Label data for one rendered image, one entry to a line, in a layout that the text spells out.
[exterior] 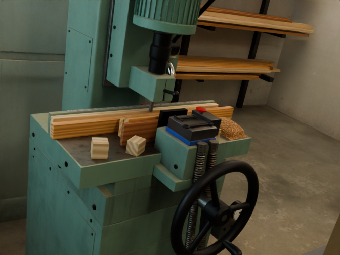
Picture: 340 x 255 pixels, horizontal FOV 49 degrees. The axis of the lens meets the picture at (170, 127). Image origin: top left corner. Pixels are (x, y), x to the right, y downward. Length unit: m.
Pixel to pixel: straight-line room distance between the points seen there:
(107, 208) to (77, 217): 0.18
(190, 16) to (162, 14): 0.08
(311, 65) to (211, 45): 1.25
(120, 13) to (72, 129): 0.37
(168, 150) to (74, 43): 0.54
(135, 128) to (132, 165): 0.11
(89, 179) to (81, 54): 0.49
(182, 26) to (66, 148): 0.43
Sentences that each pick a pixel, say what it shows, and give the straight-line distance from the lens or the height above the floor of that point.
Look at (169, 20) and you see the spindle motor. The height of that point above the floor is 1.23.
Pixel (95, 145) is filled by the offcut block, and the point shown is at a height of 0.94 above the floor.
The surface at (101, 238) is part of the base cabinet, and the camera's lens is 1.03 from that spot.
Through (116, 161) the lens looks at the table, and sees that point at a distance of 0.91.
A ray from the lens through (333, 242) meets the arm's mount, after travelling 1.26.
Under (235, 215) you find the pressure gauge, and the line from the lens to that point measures 1.27.
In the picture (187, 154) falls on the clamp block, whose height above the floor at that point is 0.94.
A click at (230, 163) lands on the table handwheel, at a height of 0.95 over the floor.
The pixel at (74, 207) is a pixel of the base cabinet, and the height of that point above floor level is 0.67.
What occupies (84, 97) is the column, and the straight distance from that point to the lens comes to 1.26.
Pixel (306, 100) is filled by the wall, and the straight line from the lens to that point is 4.74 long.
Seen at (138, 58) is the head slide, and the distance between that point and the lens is 1.15.
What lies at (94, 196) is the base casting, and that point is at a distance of 1.02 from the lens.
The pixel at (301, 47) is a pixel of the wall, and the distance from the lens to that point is 4.82.
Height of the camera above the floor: 1.33
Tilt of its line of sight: 21 degrees down
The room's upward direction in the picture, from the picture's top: 11 degrees clockwise
